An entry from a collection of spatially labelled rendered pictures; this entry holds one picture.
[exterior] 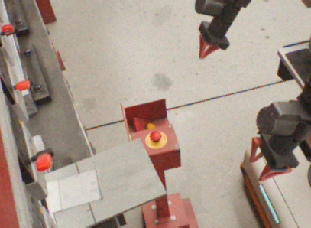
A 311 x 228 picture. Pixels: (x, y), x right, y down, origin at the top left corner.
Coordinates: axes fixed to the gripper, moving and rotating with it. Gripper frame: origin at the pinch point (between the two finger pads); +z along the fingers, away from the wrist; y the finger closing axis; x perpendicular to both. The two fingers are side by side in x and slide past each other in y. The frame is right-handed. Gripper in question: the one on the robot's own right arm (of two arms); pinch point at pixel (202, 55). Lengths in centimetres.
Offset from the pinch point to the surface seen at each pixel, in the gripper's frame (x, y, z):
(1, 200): -60, 62, -21
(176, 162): 0.4, 17.2, 33.4
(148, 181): -23.9, 38.9, 11.7
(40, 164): -53, 49, -9
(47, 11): -17, -177, 108
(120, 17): 35, -165, 94
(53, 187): -45, 34, 22
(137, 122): -10.2, -0.4, 33.3
